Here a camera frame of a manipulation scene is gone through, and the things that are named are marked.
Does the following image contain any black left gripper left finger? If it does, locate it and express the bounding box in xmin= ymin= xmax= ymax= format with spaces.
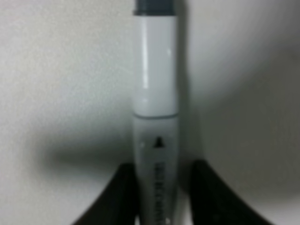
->
xmin=74 ymin=163 xmax=138 ymax=225

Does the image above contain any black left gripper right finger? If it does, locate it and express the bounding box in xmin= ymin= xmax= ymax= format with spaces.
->
xmin=189 ymin=160 xmax=270 ymax=225

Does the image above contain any white marker pen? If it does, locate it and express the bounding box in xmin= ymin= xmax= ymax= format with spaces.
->
xmin=133 ymin=0 xmax=179 ymax=225

